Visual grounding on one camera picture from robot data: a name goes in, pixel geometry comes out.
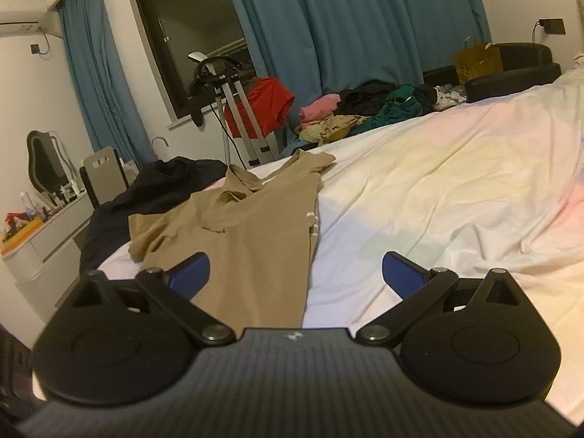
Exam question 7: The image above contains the pink garment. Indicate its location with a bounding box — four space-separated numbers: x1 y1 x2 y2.
299 93 342 123

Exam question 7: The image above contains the beige shirt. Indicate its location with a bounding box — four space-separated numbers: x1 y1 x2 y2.
128 148 337 329

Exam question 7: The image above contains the white backed chair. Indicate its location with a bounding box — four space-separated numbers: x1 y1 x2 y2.
78 146 131 211

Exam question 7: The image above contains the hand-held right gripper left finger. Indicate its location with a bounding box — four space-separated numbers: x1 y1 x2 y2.
73 252 235 345

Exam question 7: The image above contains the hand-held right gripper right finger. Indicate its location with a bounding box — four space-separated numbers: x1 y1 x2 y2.
356 251 523 346

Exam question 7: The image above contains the white air conditioner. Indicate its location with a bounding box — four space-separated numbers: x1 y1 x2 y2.
0 9 62 38

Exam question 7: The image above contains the black clothes heap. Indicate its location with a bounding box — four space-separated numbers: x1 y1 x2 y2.
338 79 438 117

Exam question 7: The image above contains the black sofa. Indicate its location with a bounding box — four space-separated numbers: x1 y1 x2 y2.
422 42 562 103

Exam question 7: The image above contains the white pastel bed quilt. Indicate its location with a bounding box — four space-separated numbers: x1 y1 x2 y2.
98 52 584 425

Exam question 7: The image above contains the green garment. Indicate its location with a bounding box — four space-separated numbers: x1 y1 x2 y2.
351 84 425 135

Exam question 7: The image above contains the black jacket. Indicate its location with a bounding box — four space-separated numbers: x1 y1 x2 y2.
80 156 228 274

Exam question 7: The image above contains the wavy framed mirror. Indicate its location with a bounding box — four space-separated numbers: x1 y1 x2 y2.
26 130 76 195

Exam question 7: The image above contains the narrow blue curtain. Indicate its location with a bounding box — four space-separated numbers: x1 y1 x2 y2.
57 0 156 167

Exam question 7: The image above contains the brown paper bag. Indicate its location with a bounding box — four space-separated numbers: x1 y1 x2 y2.
454 36 505 85

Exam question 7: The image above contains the white dressing table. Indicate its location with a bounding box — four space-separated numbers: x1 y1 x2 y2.
0 192 94 324

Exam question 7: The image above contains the cluster of cosmetics bottles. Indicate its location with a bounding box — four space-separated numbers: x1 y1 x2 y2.
46 182 85 208

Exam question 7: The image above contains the garment steamer stand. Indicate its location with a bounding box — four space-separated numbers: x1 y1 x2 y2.
187 51 274 169

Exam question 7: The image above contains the crumpled khaki garment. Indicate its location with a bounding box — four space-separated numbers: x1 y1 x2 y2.
296 115 372 144

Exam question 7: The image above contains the white printed garment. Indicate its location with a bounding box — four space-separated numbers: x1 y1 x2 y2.
433 84 468 111

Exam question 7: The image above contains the red shirt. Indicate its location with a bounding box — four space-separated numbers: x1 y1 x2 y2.
226 77 296 138

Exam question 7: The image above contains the dark framed window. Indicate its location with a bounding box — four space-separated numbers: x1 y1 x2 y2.
128 0 256 122

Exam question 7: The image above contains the orange box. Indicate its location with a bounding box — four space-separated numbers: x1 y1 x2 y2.
0 218 45 256

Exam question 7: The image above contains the wide blue curtain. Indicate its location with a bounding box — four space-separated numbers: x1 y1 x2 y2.
219 0 492 156

